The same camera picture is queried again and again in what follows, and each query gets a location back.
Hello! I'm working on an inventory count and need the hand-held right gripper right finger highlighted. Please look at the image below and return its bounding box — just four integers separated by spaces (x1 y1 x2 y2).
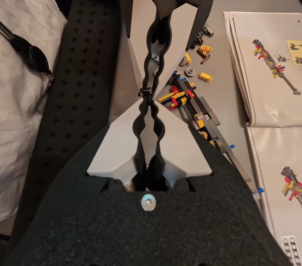
152 100 213 191

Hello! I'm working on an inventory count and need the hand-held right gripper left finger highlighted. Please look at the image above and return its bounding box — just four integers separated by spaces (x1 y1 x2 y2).
86 97 149 192

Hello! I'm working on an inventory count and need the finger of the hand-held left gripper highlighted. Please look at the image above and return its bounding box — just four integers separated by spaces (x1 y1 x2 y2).
151 3 199 99
127 0 158 94

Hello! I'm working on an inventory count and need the long grey Technic assembly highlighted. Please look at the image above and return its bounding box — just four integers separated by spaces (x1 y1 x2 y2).
157 70 265 195

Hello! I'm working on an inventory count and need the black lego connector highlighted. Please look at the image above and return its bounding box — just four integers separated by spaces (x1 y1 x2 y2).
139 87 154 101

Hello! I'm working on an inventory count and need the lego instruction booklet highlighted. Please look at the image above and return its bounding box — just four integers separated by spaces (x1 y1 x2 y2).
223 11 302 266

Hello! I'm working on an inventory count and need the pile of lego beams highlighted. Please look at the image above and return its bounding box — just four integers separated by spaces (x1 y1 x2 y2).
151 24 214 82

